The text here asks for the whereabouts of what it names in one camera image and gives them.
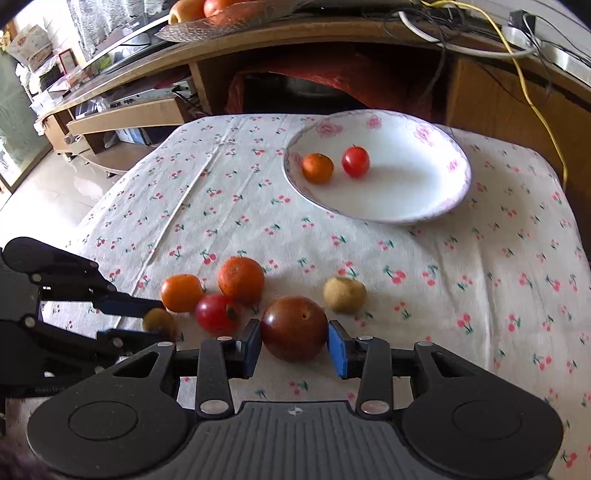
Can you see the dark red tomato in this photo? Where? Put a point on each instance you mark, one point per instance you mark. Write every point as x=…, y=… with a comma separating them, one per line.
x=294, y=328

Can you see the red plastic sheet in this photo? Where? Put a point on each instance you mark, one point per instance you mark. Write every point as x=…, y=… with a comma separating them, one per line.
x=369, y=78

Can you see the cherry print tablecloth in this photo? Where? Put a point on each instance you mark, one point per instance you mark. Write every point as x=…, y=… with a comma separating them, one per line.
x=415, y=300

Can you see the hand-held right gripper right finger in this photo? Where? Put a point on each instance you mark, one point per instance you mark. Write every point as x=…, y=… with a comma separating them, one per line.
x=337, y=353

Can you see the metal pot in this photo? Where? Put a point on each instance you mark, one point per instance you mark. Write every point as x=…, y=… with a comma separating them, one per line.
x=309, y=87

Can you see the wooden pull-out shelf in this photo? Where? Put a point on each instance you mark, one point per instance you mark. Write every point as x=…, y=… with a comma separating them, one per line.
x=124, y=117

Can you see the black power adapter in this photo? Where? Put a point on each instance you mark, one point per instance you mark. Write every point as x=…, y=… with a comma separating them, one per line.
x=521, y=21

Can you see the wooden cabinet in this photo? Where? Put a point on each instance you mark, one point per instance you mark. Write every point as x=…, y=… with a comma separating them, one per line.
x=489, y=101

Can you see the small brown kiwi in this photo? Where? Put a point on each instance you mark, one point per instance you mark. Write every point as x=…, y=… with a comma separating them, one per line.
x=159, y=321

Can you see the black monitor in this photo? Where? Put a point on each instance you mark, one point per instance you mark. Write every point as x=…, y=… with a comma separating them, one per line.
x=138, y=36

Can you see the glass fruit dish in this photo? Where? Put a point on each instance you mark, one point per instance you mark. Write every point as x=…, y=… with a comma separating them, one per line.
x=203, y=31

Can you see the white modem box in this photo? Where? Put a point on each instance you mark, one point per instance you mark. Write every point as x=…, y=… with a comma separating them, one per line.
x=565, y=60

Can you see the white lace cloth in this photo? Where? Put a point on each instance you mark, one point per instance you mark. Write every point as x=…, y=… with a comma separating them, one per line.
x=106, y=23

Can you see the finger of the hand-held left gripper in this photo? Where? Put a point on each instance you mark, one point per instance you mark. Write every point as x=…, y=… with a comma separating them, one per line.
x=115, y=342
x=129, y=306

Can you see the small red tomato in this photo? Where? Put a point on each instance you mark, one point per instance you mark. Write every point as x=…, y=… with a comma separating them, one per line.
x=355, y=161

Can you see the yellow red apple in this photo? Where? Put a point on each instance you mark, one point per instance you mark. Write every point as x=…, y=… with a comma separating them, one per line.
x=184, y=10

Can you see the silver media player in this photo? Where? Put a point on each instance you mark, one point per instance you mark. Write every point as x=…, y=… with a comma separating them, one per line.
x=152, y=94

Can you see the cardboard box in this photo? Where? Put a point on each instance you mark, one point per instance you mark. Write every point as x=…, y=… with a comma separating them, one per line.
x=30, y=44

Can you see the white floral bowl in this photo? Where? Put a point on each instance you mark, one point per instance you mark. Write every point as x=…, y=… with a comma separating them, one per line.
x=397, y=184

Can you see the large orange tangerine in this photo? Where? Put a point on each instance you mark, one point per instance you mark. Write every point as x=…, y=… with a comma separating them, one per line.
x=241, y=280

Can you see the white power strip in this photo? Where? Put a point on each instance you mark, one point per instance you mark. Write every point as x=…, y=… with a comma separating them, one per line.
x=517, y=38

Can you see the small orange tangerine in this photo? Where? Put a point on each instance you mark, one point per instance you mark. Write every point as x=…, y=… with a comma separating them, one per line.
x=317, y=168

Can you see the blue white box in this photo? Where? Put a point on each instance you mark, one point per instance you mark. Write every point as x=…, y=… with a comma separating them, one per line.
x=134, y=136

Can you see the large orange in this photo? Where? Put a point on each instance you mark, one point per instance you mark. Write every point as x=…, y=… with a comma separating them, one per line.
x=219, y=5

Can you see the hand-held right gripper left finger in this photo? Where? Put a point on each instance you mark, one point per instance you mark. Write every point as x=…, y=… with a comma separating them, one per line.
x=251, y=346

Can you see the small picture frame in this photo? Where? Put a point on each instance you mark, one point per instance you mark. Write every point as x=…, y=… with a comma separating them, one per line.
x=67, y=61

